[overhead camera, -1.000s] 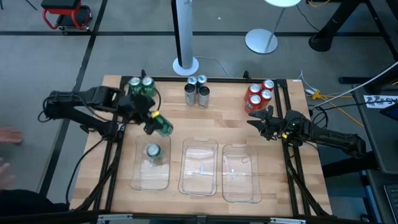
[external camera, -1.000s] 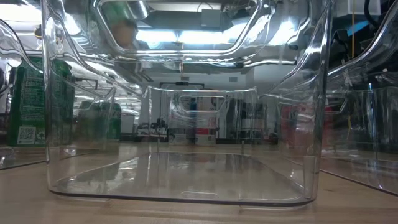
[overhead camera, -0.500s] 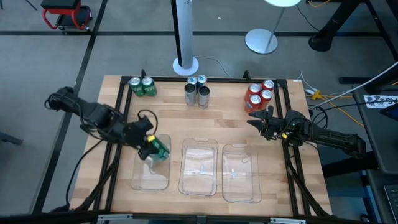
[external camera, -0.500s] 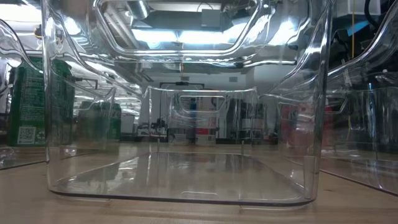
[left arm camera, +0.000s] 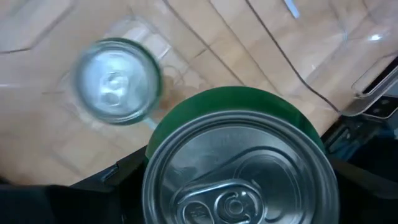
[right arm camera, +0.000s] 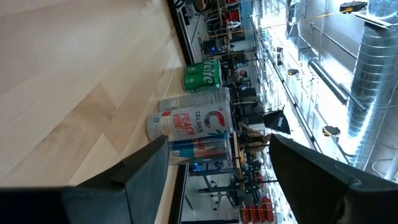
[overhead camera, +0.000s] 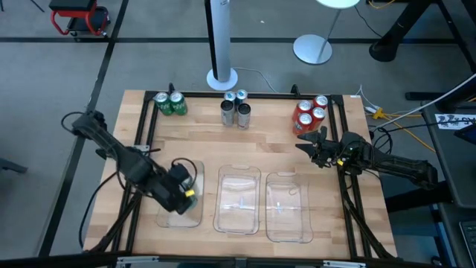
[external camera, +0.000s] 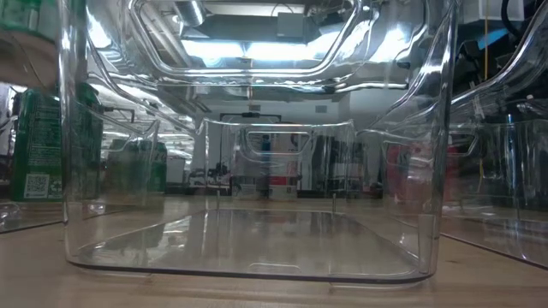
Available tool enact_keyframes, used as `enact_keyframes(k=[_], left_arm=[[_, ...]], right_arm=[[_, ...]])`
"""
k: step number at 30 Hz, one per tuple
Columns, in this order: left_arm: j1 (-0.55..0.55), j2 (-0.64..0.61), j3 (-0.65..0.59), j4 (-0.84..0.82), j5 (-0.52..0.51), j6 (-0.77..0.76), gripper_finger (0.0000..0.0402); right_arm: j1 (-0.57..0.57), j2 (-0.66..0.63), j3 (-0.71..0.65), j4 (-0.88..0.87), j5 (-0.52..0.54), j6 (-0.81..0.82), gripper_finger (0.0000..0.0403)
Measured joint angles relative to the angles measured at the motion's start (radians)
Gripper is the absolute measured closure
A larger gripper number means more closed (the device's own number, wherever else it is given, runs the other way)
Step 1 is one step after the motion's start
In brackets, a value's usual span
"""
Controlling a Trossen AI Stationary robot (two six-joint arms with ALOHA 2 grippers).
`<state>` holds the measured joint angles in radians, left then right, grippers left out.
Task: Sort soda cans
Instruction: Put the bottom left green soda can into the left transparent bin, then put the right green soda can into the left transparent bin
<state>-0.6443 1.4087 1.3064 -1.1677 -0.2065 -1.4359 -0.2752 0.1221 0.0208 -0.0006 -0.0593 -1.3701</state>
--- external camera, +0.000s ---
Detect blue silver Red Bull can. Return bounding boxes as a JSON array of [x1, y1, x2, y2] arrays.
[[259, 134, 272, 198]]

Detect clear plastic bin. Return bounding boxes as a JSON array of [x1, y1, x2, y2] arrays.
[[357, 0, 548, 270], [57, 0, 457, 286], [0, 0, 162, 234]]

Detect grey ceiling unit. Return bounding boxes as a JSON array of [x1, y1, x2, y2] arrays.
[[276, 11, 310, 39]]

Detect black metal table frame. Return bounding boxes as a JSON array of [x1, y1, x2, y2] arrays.
[[164, 181, 386, 200]]

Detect silver spiral ceiling duct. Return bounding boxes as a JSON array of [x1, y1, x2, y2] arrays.
[[173, 0, 206, 27]]

